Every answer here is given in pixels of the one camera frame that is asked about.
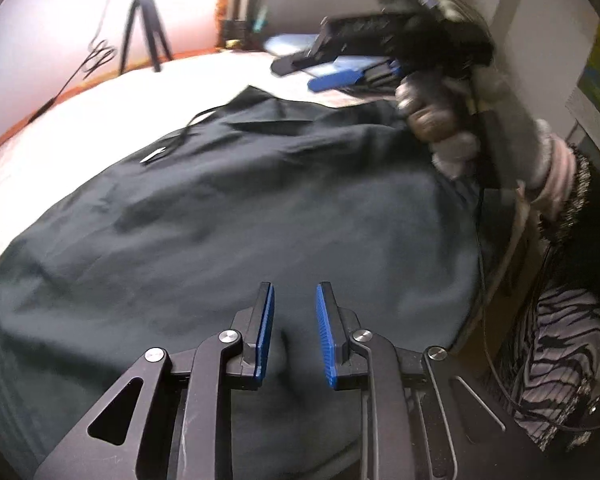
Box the blue folded cloth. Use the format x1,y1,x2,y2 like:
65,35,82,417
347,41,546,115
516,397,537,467
266,33,322,57

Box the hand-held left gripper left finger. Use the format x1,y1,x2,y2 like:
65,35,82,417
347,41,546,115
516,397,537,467
32,281,276,480

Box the thin black cable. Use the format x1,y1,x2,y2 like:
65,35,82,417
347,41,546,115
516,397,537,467
27,0,119,125

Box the black tripod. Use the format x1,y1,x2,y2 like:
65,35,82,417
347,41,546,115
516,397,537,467
117,0,174,75

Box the person's right hand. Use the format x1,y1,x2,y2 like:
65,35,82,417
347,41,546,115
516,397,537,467
394,71,482,182

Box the zebra striped clothing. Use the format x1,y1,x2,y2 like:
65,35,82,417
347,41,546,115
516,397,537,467
487,285,600,453

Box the person's right forearm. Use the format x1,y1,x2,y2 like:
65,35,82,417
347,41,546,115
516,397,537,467
522,119,600,291

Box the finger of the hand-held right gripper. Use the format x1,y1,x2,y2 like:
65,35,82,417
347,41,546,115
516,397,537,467
307,59,405,95
271,50,348,78

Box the dark pants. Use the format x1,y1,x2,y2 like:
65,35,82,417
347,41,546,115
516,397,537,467
0,85,487,480

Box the dark clutter by wall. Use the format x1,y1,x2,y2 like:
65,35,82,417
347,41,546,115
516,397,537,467
215,0,283,52

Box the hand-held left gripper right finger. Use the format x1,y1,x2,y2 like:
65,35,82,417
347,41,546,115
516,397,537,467
315,281,512,480

